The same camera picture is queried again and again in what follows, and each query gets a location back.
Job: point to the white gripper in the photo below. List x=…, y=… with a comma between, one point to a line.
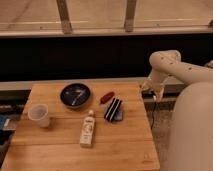
x=156, y=87

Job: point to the black white striped eraser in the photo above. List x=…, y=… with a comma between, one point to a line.
x=112, y=109

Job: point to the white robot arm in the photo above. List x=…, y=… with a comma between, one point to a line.
x=191, y=134

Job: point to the dark ceramic bowl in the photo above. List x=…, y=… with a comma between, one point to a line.
x=75, y=95

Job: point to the blue sponge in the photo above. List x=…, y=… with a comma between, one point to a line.
x=119, y=116

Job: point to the red chili pepper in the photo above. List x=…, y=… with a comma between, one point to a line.
x=106, y=97

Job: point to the wooden table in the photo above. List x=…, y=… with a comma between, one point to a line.
x=110, y=133

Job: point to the white small bottle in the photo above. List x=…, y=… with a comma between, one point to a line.
x=88, y=126

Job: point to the right metal window post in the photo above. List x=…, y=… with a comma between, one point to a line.
x=129, y=15

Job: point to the metal window post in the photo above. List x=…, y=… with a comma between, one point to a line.
x=64, y=16
x=129, y=15

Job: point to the left metal window post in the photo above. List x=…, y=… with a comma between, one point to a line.
x=64, y=16

